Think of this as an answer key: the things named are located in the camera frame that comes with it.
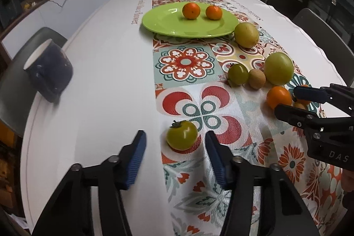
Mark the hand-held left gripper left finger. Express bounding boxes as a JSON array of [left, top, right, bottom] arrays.
[[31, 129, 146, 236]]

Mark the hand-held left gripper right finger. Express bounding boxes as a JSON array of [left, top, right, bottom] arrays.
[[205, 130, 321, 236]]

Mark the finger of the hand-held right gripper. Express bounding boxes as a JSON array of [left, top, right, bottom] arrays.
[[274, 104, 354, 133], [294, 83, 354, 115]]

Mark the orange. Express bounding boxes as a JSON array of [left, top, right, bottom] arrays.
[[205, 3, 223, 21], [294, 84, 311, 106], [266, 86, 292, 110], [182, 2, 201, 20]]

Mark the large green apple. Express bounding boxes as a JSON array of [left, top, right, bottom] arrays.
[[264, 52, 294, 86]]

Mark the green tomato with calyx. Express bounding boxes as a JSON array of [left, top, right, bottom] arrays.
[[166, 120, 198, 151]]

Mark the yellow-green pear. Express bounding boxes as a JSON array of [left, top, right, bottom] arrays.
[[234, 22, 260, 48]]

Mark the green plate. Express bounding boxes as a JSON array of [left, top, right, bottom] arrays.
[[142, 2, 239, 38]]

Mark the person's right hand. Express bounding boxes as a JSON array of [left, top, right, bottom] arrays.
[[341, 169, 354, 196]]

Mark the patterned table runner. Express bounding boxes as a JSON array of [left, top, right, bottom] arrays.
[[152, 0, 346, 236]]

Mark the dark blue mug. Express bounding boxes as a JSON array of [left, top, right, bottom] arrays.
[[23, 38, 74, 103]]

